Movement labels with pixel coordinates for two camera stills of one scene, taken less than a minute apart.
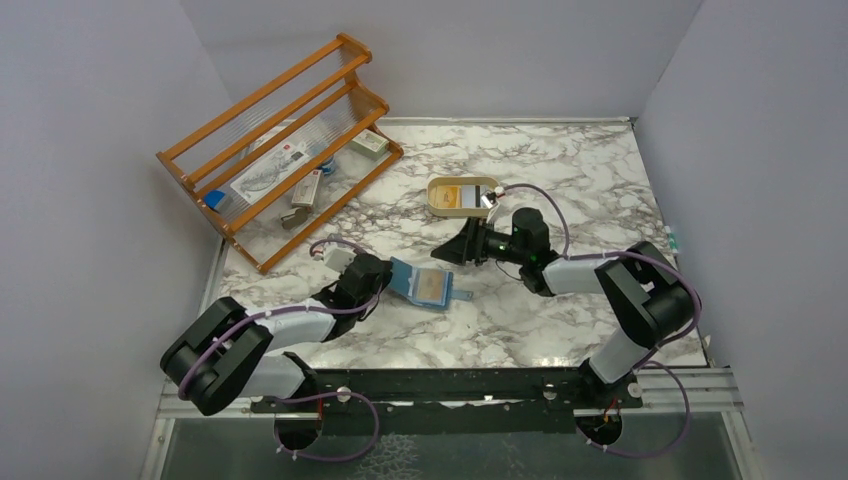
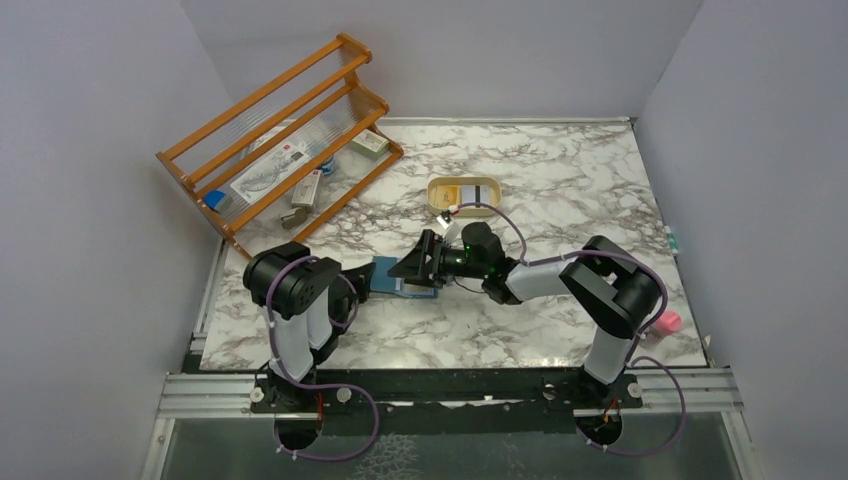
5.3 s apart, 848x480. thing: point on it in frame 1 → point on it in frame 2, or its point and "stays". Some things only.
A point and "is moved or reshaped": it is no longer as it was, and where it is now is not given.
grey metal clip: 294,218 stays
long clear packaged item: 253,184 stays
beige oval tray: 459,196 stays
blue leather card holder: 429,287 is moved or reshaped
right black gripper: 461,248 → 415,267
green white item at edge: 672,240 stays
